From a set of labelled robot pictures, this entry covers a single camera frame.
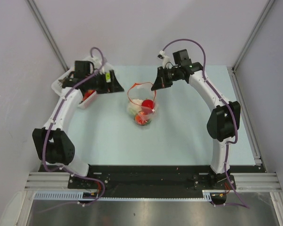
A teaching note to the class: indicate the red tomato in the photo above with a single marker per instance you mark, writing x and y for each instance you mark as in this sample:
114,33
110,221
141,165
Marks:
148,103

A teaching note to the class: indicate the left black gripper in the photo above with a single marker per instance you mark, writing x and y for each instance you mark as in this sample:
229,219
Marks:
109,87

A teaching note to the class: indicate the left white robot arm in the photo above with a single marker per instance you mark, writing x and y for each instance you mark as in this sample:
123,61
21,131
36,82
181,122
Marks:
52,143

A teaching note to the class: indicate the green scallion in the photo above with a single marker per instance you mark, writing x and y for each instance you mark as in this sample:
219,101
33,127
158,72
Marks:
133,111

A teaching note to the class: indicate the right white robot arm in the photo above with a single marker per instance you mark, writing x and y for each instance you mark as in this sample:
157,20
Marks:
224,120

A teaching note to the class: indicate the white plastic basket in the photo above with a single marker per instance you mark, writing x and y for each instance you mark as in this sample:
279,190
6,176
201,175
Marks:
57,88

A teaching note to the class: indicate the red watermelon slice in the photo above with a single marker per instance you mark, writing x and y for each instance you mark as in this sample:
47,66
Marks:
88,93

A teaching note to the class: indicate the clear orange zip top bag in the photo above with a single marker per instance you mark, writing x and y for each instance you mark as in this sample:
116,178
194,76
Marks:
143,91

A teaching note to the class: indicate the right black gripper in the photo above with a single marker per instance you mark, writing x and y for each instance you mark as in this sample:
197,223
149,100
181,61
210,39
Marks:
161,82

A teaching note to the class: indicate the white slotted cable duct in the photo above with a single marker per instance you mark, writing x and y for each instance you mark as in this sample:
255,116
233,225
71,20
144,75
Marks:
89,196

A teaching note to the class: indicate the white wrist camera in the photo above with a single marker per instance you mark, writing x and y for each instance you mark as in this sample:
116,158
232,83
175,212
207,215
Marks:
98,63
165,59

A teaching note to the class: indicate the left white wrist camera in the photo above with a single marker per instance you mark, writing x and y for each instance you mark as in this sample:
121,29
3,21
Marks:
98,63

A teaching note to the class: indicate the grey toy fish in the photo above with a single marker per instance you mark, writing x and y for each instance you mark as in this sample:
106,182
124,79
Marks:
61,81

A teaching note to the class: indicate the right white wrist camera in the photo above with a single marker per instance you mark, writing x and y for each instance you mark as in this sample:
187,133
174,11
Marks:
165,59

